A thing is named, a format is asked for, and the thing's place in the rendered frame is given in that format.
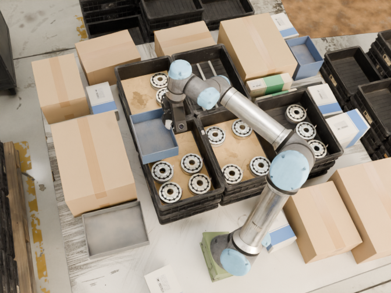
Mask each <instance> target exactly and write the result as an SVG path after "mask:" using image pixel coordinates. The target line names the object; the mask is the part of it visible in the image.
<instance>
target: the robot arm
mask: <svg viewBox="0 0 391 293"><path fill-rule="evenodd" d="M165 92H166V95H162V96H161V106H162V110H163V112H164V114H163V115H162V122H163V124H164V126H165V127H166V128H167V129H168V130H170V129H171V128H170V127H171V125H170V124H171V122H172V119H173V124H172V129H174V130H175V132H176V133H181V132H185V131H187V123H186V117H185V111H184V105H183V101H184V99H185V97H186V95H187V96H188V97H189V98H191V99H192V100H193V101H195V102H196V103H198V104H199V105H200V106H202V107H203V108H205V109H211V108H212V107H213V106H215V104H216V103H217V102H219V103H221V104H222V105H223V106H224V107H226V108H227V109H228V110H230V111H231V112H232V113H233V114H234V115H236V116H237V117H238V118H239V119H241V120H242V121H243V122H245V124H247V125H248V126H249V127H251V128H252V129H253V130H254V131H256V132H257V133H258V134H259V135H260V136H262V137H263V138H264V139H266V140H267V141H268V142H269V143H271V144H272V145H273V146H274V150H275V151H276V152H277V153H278V155H277V156H276V157H275V158H274V160H273V161H272V163H271V166H270V169H269V172H268V173H267V175H266V181H267V184H266V186H265V188H264V190H263V191H262V193H261V195H260V197H259V198H258V200H257V202H256V204H255V205H254V207H253V209H252V211H251V213H250V214H249V216H248V218H247V220H246V221H245V223H244V225H243V226H241V227H239V228H238V229H236V230H234V231H232V232H231V233H229V234H221V235H217V236H216V237H214V238H213V239H212V240H211V243H210V250H211V255H212V257H213V259H214V261H215V262H216V264H217V265H218V266H219V267H220V268H222V269H224V270H226V271H227V272H228V273H230V274H232V275H234V276H244V275H246V274H247V273H248V272H249V271H250V269H251V267H252V265H253V263H254V262H255V260H256V258H257V257H258V255H259V254H260V252H261V250H262V249H263V248H265V247H267V246H268V245H269V244H270V243H271V237H270V235H269V232H268V231H269V229H270V227H271V225H272V224H273V222H274V221H275V219H276V218H277V216H278V214H279V213H280V211H281V210H282V208H283V206H284V204H285V203H286V201H287V200H288V198H289V196H293V195H296V194H297V192H298V191H299V189H300V187H301V186H302V185H303V184H304V183H305V181H306V179H307V177H308V175H309V173H310V171H311V169H312V167H313V166H314V163H315V153H314V150H313V149H312V147H311V145H310V144H309V143H308V142H307V141H306V140H304V139H303V138H302V137H301V136H299V135H298V134H297V133H295V132H294V131H293V130H287V129H286V128H284V127H283V126H282V125H281V124H279V123H278V122H277V121H276V120H274V119H273V118H272V117H270V116H269V115H268V114H267V113H265V112H264V111H263V110H262V109H260V108H259V107H258V106H257V105H255V104H254V103H252V102H251V101H250V100H249V99H248V98H246V97H245V96H244V95H243V94H241V93H240V92H238V90H236V89H235V88H233V87H232V86H231V85H230V82H229V80H228V78H227V77H225V76H213V77H211V78H209V79H207V80H204V81H203V80H202V79H200V78H199V77H197V76H196V75H195V74H193V73H192V69H191V65H190V64H189V62H187V61H185V60H176V61H174V62H172V64H171V66H170V69H169V72H168V82H167V88H166V90H165ZM163 97H164V98H163Z"/></svg>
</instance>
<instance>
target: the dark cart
mask: <svg viewBox="0 0 391 293"><path fill-rule="evenodd" d="M15 87H17V84H16V76H15V67H14V62H13V55H12V46H11V41H10V34H9V28H8V25H7V24H6V21H5V19H4V17H3V15H2V12H1V10H0V90H6V89H8V90H9V91H10V93H11V94H12V95H15V94H16V91H15Z"/></svg>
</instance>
